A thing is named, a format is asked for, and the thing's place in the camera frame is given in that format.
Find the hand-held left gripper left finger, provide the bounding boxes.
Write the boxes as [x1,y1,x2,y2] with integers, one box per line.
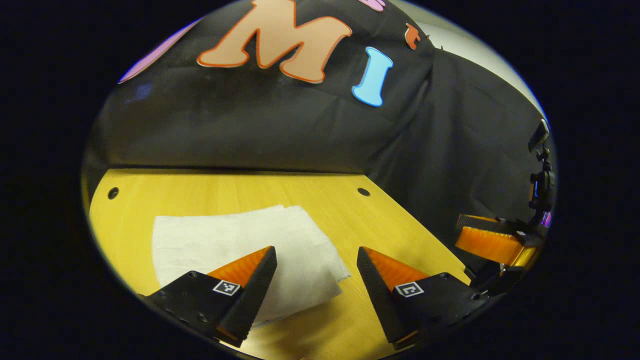
[142,245,279,349]

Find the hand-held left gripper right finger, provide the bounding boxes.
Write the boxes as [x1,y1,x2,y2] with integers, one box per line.
[356,246,494,351]

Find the white jeans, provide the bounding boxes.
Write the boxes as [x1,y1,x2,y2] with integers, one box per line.
[151,204,352,329]

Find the black backdrop cloth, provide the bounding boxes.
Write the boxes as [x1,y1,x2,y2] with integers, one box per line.
[82,0,552,281]

